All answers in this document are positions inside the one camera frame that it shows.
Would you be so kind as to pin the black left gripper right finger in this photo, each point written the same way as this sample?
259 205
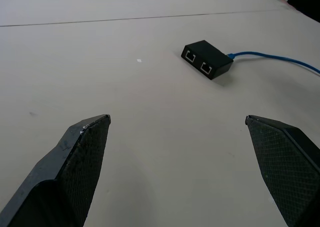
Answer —
287 162

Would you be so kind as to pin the black ethernet splitter box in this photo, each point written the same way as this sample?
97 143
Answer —
207 59

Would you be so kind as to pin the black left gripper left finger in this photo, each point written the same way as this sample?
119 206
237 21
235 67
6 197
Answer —
72 167

